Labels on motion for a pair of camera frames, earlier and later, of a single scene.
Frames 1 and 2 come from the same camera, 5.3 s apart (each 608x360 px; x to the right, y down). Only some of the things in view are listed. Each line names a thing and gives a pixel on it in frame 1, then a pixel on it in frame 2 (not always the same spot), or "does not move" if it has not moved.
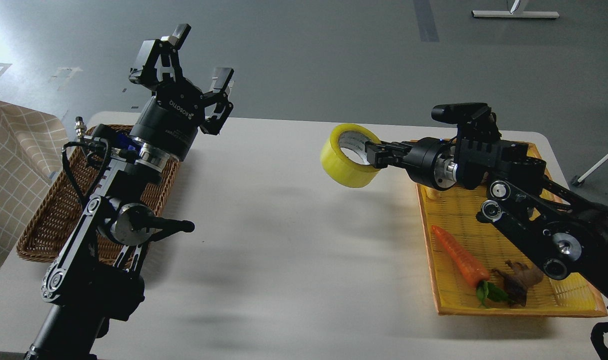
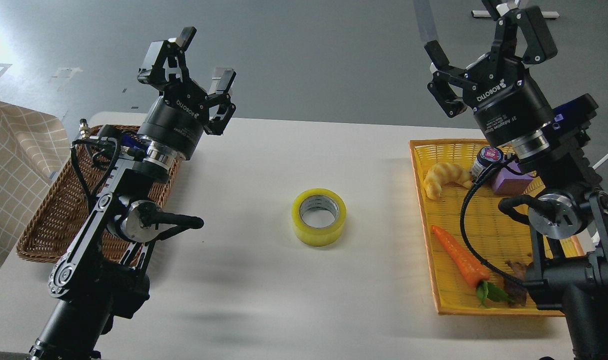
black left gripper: x=167 y=125 does not move
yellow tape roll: x=344 y=155 → x=319 y=216
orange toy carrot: x=473 y=272 does not move
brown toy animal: x=517 y=280 does not move
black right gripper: x=430 y=160 → x=508 y=104
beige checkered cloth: x=23 y=150 does not move
